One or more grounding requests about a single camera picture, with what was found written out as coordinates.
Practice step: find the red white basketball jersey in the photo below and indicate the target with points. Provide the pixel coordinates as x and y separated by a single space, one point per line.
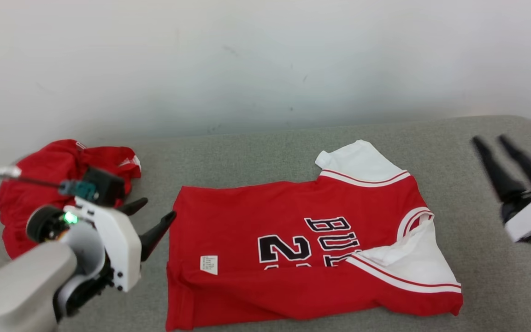
247 221

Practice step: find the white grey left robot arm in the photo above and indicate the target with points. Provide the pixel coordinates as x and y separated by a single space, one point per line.
16 290

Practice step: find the red shorts with white stripes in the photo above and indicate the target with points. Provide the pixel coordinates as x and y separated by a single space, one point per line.
39 175

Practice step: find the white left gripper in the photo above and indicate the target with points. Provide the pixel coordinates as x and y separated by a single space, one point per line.
118 244

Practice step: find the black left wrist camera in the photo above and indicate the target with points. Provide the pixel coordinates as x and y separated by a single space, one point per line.
106 186

